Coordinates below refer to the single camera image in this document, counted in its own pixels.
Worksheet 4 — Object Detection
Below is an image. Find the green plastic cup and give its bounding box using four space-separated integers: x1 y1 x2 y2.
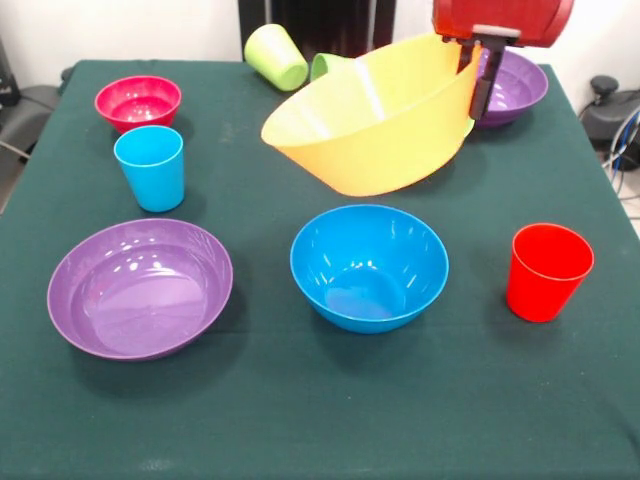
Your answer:
309 52 359 84

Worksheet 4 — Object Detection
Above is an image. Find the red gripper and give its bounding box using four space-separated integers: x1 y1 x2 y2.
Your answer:
432 0 576 122

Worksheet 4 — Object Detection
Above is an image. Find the yellow-green plastic cup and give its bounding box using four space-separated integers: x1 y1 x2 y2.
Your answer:
243 23 310 93

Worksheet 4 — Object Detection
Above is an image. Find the blue plastic cup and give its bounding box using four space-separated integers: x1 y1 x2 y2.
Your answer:
113 125 185 213

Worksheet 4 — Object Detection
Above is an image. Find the dark green tablecloth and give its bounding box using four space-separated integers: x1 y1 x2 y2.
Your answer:
0 59 640 480

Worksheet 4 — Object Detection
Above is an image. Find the red plastic cup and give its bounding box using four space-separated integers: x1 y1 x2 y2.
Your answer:
505 222 596 324

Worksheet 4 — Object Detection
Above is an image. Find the blue plastic bowl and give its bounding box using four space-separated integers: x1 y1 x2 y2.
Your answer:
289 203 450 335

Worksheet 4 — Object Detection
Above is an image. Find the orange plastic bowl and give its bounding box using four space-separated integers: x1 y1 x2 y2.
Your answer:
260 32 484 198

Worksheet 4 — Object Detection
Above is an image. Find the magenta plastic bowl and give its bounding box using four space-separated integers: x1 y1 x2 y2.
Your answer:
94 75 183 134

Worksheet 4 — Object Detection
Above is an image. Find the tangle of cables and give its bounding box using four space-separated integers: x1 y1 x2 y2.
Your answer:
602 112 640 201

